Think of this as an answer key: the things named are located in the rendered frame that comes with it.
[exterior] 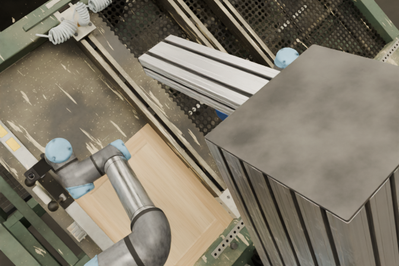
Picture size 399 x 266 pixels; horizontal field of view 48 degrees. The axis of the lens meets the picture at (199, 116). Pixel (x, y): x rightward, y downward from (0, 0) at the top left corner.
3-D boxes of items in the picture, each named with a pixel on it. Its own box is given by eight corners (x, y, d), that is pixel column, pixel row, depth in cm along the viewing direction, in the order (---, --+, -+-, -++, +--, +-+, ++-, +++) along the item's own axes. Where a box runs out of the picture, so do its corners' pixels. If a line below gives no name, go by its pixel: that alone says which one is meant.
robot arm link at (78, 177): (104, 181, 135) (85, 151, 135) (72, 202, 133) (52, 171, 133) (106, 180, 143) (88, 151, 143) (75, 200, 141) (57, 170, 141)
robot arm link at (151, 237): (180, 232, 103) (114, 128, 140) (139, 259, 101) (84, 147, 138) (196, 257, 110) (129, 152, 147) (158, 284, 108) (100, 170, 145)
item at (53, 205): (63, 203, 171) (51, 215, 158) (56, 196, 171) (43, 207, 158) (70, 196, 171) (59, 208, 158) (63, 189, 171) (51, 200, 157)
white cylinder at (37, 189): (31, 189, 171) (46, 205, 172) (31, 189, 168) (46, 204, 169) (38, 184, 172) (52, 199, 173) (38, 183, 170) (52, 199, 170)
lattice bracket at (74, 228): (78, 241, 173) (79, 241, 170) (66, 228, 173) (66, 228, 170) (86, 234, 175) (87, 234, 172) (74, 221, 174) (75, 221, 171)
